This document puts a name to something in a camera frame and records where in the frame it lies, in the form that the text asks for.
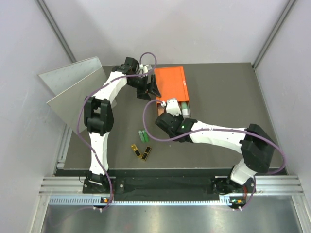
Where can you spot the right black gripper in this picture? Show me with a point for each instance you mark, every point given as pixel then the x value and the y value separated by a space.
pixel 180 116

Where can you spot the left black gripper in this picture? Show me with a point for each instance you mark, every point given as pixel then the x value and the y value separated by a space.
pixel 142 93

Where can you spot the orange drawer box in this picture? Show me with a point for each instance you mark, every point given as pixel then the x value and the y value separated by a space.
pixel 171 83

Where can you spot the orange tube grey cap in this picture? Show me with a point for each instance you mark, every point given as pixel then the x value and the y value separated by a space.
pixel 160 110

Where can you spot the green white tube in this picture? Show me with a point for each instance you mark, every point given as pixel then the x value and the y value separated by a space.
pixel 185 110

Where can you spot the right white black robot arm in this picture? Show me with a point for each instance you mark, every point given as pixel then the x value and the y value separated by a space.
pixel 250 142

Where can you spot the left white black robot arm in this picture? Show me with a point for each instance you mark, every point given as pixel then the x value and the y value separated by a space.
pixel 99 120

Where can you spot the green lipstick tube right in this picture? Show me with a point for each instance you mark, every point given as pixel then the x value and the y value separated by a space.
pixel 145 135

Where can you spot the green lipstick tube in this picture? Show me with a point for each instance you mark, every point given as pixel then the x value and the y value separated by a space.
pixel 145 135
pixel 141 136

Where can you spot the green lipstick tube left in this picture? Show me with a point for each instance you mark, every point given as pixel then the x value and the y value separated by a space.
pixel 141 136

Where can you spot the gold black compact right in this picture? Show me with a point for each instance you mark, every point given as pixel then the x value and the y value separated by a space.
pixel 146 153

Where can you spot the gold black compact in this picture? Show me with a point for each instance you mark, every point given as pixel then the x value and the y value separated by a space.
pixel 146 153
pixel 136 150

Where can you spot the gold black compact left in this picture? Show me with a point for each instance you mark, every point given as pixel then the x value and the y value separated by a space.
pixel 136 150

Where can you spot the grey metal panel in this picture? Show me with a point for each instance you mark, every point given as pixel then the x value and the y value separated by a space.
pixel 70 85

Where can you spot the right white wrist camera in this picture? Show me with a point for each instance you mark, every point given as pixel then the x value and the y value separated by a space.
pixel 172 107

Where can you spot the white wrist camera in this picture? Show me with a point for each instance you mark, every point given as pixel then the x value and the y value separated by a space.
pixel 144 69
pixel 172 107

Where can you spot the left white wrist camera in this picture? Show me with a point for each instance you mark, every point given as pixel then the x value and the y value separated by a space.
pixel 144 69

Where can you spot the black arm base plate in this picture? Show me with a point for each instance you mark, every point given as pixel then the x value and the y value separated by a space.
pixel 209 185

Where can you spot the aluminium frame rail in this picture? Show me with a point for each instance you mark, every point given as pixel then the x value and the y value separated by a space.
pixel 279 185

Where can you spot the slotted grey cable duct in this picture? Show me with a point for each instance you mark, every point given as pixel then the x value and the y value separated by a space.
pixel 100 201

